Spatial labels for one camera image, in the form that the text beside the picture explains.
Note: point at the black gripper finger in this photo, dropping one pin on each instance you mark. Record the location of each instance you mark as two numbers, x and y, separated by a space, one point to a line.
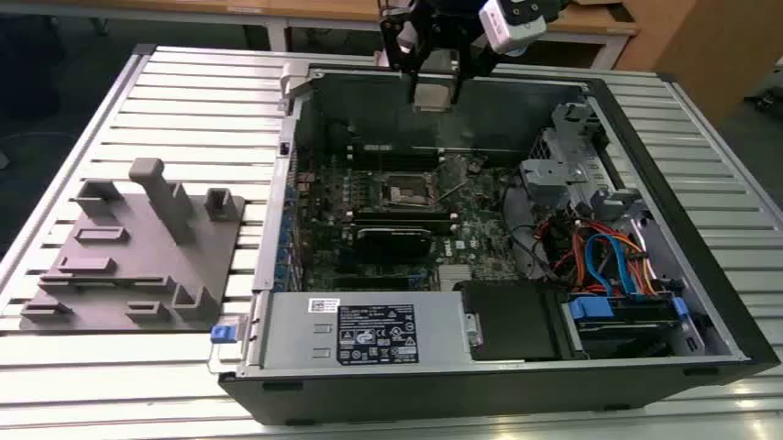
476 59
416 59

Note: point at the silver CPU plate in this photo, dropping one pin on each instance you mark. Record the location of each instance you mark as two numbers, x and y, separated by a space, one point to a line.
433 98

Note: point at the black RAM slot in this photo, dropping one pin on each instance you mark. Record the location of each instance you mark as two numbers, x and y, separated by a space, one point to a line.
390 165
390 157

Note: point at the CPU socket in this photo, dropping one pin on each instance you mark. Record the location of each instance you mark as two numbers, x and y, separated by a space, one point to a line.
402 190

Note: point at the black expansion slot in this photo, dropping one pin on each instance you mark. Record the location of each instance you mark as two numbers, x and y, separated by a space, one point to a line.
373 278
373 287

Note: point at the RAM stick with white label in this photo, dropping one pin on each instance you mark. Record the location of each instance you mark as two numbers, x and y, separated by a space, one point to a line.
376 147

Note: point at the grey metal drive cage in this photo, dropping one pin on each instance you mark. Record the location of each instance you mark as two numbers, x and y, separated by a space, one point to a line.
551 179

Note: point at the green motherboard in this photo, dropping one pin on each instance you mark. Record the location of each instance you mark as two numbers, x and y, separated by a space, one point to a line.
482 229

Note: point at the wooden cabinet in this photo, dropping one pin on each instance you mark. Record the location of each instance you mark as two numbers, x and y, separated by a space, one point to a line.
703 46

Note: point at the small silver heat sink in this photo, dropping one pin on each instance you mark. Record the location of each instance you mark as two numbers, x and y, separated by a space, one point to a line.
454 272

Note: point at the black chair base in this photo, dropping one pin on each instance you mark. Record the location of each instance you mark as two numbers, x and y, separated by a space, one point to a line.
767 98

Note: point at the black drive box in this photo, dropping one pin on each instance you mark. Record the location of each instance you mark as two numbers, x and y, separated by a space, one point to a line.
513 321

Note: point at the hard disk in blue carrier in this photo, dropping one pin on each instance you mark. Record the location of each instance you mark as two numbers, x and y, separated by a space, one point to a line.
589 311

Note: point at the silver power supply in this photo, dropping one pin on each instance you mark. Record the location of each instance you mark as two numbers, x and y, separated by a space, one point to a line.
293 321

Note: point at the grey parts rack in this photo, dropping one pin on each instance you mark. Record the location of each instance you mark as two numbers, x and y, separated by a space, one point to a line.
152 256

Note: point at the blue case latch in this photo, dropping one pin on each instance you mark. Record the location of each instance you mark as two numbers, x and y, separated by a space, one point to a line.
221 334

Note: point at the black PC case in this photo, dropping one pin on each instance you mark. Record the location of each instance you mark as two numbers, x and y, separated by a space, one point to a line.
428 399

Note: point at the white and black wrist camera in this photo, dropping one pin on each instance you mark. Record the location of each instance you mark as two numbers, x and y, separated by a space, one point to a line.
510 27

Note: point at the wooden desk white frame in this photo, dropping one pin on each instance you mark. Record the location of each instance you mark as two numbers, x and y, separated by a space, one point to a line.
121 3
617 23

